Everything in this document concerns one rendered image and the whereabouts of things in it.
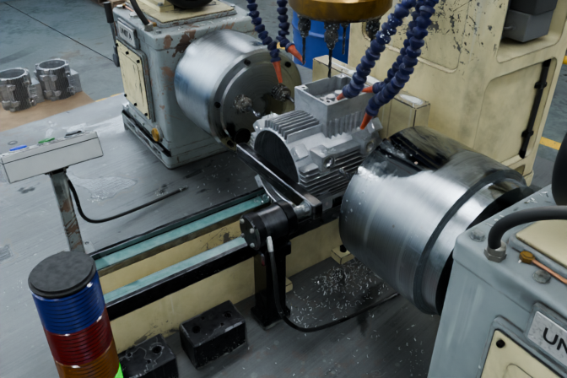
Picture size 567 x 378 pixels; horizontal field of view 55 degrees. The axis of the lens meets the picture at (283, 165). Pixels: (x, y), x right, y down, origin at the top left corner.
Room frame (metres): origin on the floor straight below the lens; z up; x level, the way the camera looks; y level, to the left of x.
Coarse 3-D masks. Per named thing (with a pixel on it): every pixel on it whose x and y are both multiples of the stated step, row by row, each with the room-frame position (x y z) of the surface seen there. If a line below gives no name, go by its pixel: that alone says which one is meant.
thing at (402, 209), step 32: (416, 128) 0.76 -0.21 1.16; (384, 160) 0.69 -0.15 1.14; (416, 160) 0.67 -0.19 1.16; (448, 160) 0.66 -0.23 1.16; (480, 160) 0.66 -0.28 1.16; (352, 192) 0.68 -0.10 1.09; (384, 192) 0.65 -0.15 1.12; (416, 192) 0.62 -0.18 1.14; (448, 192) 0.60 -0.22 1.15; (480, 192) 0.60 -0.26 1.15; (512, 192) 0.61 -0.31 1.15; (352, 224) 0.66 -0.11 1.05; (384, 224) 0.62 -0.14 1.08; (416, 224) 0.58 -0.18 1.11; (448, 224) 0.57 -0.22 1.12; (384, 256) 0.60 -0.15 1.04; (416, 256) 0.56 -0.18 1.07; (448, 256) 0.54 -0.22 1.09; (416, 288) 0.55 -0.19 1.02
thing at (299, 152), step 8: (264, 120) 0.93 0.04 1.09; (376, 120) 0.93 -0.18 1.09; (256, 128) 0.92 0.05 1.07; (368, 128) 0.93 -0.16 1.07; (376, 128) 0.92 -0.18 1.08; (304, 144) 0.83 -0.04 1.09; (296, 152) 0.82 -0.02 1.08; (304, 152) 0.82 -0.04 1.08; (296, 160) 0.82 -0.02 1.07; (256, 176) 0.93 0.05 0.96
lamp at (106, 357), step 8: (112, 336) 0.39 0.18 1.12; (112, 344) 0.38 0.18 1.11; (104, 352) 0.36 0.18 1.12; (112, 352) 0.37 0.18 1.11; (56, 360) 0.35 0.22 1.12; (96, 360) 0.35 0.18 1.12; (104, 360) 0.36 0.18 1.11; (112, 360) 0.37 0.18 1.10; (64, 368) 0.35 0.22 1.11; (72, 368) 0.35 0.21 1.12; (80, 368) 0.35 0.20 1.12; (88, 368) 0.35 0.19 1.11; (96, 368) 0.35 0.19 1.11; (104, 368) 0.36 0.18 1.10; (112, 368) 0.37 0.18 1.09; (64, 376) 0.35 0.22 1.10; (72, 376) 0.35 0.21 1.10; (80, 376) 0.35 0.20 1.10; (88, 376) 0.35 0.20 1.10; (96, 376) 0.35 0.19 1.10; (104, 376) 0.36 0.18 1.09; (112, 376) 0.37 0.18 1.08
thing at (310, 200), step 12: (240, 144) 0.94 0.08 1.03; (240, 156) 0.93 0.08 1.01; (252, 156) 0.89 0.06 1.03; (252, 168) 0.89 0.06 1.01; (264, 168) 0.86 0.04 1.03; (276, 168) 0.85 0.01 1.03; (276, 180) 0.82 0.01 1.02; (288, 180) 0.81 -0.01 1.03; (288, 192) 0.79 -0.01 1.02; (300, 192) 0.77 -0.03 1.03; (312, 204) 0.74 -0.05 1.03; (312, 216) 0.74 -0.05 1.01
